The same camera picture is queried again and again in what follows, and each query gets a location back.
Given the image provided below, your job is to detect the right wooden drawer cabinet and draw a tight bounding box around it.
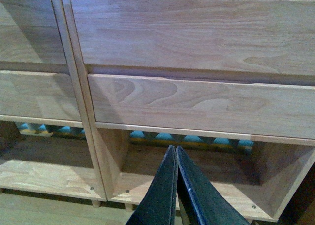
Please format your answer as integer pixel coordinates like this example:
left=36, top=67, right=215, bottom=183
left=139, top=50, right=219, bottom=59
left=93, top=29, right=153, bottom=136
left=61, top=0, right=315, bottom=221

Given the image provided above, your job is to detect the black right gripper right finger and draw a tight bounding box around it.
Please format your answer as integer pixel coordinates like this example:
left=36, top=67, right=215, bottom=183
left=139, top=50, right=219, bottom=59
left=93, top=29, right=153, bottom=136
left=176, top=146, right=249, bottom=225

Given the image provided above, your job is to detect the wooden drawer cabinet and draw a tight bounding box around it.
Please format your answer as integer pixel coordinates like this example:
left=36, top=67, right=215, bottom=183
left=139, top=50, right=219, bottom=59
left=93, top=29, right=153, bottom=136
left=0, top=0, right=106, bottom=208
left=61, top=0, right=315, bottom=221

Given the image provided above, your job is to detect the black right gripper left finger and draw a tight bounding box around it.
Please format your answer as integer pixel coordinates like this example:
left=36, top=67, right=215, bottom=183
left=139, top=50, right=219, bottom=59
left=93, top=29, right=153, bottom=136
left=127, top=146, right=178, bottom=225

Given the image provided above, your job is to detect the left wooden drawer cabinet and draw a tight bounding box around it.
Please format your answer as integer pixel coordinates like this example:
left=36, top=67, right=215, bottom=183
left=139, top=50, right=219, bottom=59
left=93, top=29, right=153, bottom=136
left=0, top=0, right=106, bottom=208

